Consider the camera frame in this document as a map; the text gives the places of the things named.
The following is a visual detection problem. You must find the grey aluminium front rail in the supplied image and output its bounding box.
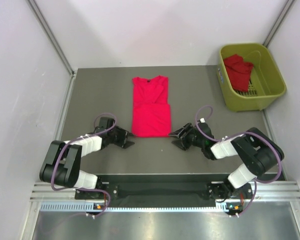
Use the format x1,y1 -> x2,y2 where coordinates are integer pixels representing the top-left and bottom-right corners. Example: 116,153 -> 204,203
30,181 -> 300,202

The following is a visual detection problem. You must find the right aluminium frame post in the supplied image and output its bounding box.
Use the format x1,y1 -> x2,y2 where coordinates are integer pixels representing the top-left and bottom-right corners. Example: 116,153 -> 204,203
262,0 -> 296,48

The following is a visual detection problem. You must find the dark red t shirt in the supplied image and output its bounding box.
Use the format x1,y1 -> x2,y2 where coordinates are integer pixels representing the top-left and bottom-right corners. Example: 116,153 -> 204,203
223,54 -> 254,93

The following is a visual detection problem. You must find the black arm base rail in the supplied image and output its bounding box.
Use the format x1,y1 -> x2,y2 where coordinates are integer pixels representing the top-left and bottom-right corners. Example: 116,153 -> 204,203
74,174 -> 253,207

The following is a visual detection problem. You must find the bright pink t shirt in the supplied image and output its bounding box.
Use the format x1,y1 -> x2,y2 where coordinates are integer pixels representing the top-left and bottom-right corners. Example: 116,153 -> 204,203
131,75 -> 172,138

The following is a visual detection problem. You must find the left aluminium frame post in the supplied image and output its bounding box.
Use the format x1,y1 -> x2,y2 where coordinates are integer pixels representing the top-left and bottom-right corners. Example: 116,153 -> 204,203
25,0 -> 75,76

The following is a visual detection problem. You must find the aluminium frame post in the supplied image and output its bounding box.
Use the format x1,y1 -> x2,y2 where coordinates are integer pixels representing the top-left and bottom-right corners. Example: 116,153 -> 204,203
262,0 -> 296,48
25,0 -> 75,76

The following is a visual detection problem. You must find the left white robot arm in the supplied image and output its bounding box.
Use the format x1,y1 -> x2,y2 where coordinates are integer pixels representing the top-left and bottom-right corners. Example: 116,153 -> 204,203
39,116 -> 135,199

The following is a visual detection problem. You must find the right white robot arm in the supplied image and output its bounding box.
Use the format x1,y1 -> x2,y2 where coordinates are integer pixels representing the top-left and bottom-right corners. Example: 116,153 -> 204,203
168,118 -> 284,199

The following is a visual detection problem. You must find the slotted grey cable duct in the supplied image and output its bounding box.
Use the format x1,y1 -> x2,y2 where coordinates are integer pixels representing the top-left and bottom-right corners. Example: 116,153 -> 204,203
40,201 -> 242,213

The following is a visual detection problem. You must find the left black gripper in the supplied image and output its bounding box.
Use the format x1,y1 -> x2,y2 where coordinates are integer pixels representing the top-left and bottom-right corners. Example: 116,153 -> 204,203
107,125 -> 136,149

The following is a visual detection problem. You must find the olive green plastic basket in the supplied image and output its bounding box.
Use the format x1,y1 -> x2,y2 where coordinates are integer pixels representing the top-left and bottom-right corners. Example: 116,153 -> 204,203
217,43 -> 287,112

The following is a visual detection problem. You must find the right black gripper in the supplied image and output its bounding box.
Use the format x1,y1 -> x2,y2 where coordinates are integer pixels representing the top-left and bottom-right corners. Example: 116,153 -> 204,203
168,122 -> 205,150

